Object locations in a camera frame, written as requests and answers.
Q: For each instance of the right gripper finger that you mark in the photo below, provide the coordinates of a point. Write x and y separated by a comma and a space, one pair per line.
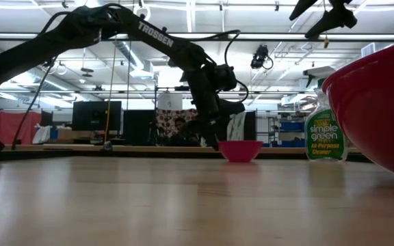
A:
303, 7
321, 24

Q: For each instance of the small pink plastic bowl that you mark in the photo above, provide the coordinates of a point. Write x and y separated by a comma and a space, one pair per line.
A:
240, 152

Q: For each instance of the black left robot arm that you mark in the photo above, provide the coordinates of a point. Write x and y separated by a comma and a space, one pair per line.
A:
156, 36

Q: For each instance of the white cloth on chair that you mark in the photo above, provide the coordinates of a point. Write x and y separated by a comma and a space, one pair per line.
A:
236, 127

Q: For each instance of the person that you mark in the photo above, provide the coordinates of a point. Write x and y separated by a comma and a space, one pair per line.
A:
183, 135

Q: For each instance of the black office chair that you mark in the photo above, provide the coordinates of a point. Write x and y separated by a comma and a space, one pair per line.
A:
250, 126

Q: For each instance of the red white patterned cloth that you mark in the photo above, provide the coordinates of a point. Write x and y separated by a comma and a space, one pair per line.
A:
168, 119

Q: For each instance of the black panel screen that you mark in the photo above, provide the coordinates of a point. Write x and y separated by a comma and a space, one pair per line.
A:
139, 127

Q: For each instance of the blue storage bin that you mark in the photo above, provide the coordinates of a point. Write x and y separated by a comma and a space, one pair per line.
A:
292, 126

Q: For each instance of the large red plastic bowl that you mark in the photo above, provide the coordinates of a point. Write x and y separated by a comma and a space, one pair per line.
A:
381, 112

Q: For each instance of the green cleaner spray bottle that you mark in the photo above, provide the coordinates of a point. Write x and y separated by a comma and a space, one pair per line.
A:
324, 136

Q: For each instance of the black computer monitor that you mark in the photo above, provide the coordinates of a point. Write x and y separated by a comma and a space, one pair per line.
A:
96, 115

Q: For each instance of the red curtain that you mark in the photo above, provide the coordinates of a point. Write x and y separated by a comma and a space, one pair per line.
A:
15, 126

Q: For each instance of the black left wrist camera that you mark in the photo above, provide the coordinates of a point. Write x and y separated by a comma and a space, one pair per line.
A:
226, 78

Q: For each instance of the black overhead camera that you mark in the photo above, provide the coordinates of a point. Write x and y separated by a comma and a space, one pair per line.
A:
260, 57

